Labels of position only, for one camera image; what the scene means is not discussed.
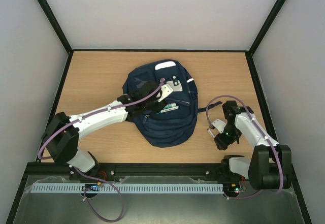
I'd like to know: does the light blue slotted cable duct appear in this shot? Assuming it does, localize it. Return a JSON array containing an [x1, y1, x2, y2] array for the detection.
[[30, 183, 223, 194]]

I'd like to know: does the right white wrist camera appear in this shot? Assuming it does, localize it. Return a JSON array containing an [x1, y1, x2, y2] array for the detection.
[[210, 119, 226, 133]]

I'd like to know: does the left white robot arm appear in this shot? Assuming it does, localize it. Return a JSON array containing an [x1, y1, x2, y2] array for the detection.
[[37, 79, 174, 173]]

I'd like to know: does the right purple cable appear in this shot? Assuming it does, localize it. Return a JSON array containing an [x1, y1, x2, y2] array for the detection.
[[205, 95, 284, 200]]

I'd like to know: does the green white glue stick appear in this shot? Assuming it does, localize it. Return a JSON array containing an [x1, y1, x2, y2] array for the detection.
[[164, 103, 176, 109]]

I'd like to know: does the purple marker pen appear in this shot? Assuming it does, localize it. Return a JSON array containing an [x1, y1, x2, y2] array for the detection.
[[207, 129, 215, 139]]

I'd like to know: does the green marker pen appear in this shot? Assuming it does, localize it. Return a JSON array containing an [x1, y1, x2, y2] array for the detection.
[[159, 106, 179, 114]]

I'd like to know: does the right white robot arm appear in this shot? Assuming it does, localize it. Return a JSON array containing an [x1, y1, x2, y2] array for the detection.
[[212, 101, 293, 190]]

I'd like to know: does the navy blue student backpack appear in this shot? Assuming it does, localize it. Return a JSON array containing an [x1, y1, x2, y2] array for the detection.
[[122, 59, 207, 148]]

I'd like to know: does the black aluminium frame rail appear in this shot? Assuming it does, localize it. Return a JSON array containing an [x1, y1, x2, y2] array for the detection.
[[25, 162, 238, 178]]

